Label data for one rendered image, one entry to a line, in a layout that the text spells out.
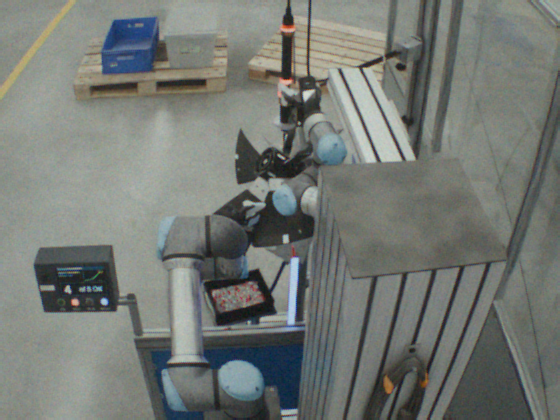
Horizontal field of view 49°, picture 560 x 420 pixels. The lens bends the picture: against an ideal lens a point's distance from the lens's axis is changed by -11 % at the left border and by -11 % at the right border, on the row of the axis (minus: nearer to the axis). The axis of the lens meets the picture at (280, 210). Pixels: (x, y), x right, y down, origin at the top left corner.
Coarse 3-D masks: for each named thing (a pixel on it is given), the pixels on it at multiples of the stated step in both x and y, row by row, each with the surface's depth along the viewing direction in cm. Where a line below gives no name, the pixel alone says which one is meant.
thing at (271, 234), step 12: (264, 216) 230; (276, 216) 229; (288, 216) 228; (300, 216) 228; (264, 228) 227; (276, 228) 226; (288, 228) 225; (312, 228) 224; (264, 240) 224; (276, 240) 223
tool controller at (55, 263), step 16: (48, 256) 202; (64, 256) 202; (80, 256) 202; (96, 256) 202; (112, 256) 208; (48, 272) 199; (64, 272) 200; (80, 272) 200; (96, 272) 201; (112, 272) 205; (48, 288) 202; (80, 288) 203; (96, 288) 203; (112, 288) 204; (48, 304) 204; (80, 304) 206; (96, 304) 206; (112, 304) 207
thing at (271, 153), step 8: (264, 152) 247; (272, 152) 244; (280, 152) 242; (256, 160) 248; (264, 160) 246; (272, 160) 239; (280, 160) 240; (256, 168) 246; (264, 168) 241; (272, 168) 239; (280, 168) 240; (288, 168) 242; (296, 168) 246; (304, 168) 245; (256, 176) 244; (264, 176) 241; (280, 176) 241; (288, 176) 244
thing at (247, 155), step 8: (240, 136) 271; (240, 144) 270; (248, 144) 263; (240, 152) 271; (248, 152) 264; (256, 152) 257; (240, 160) 272; (248, 160) 265; (240, 168) 273; (248, 168) 267; (240, 176) 275; (248, 176) 269
